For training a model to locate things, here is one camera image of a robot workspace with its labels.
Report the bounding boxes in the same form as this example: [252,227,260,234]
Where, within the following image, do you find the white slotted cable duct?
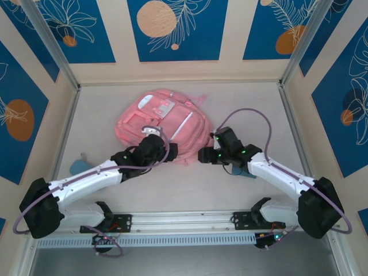
[36,232,257,248]

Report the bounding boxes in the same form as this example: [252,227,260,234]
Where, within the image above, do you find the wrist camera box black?
[213,126,246,153]
[139,125,170,163]

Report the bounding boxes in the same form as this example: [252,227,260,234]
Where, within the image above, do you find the light blue pencil case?
[70,151,94,175]

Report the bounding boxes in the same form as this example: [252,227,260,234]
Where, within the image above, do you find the teal notebook with button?
[229,165,256,181]

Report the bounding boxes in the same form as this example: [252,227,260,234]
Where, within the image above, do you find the wrist black camera cable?
[122,165,155,181]
[223,162,241,176]

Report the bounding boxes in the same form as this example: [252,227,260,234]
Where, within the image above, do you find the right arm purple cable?
[216,108,353,251]

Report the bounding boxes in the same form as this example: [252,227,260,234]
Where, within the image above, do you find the left wrist black camera cable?
[122,165,155,181]

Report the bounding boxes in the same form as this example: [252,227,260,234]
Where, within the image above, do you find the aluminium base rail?
[24,211,342,235]

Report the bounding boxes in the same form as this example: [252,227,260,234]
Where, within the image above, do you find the aluminium frame post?
[279,0,342,89]
[20,0,81,90]

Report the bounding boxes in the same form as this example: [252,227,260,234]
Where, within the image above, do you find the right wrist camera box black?
[213,126,246,153]

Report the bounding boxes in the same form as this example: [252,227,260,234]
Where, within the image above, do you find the pink backpack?
[114,89,215,168]

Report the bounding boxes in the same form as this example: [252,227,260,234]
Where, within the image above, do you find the aluminium side rail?
[41,86,82,215]
[278,83,323,208]

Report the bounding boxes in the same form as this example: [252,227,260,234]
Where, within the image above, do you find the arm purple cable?
[13,125,171,257]
[216,108,353,251]

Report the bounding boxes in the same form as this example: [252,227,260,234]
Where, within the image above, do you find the right wrist black camera cable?
[223,162,241,176]

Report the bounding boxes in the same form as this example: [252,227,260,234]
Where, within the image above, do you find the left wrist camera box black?
[139,125,170,163]

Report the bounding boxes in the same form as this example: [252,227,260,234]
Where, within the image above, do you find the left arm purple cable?
[13,125,171,257]

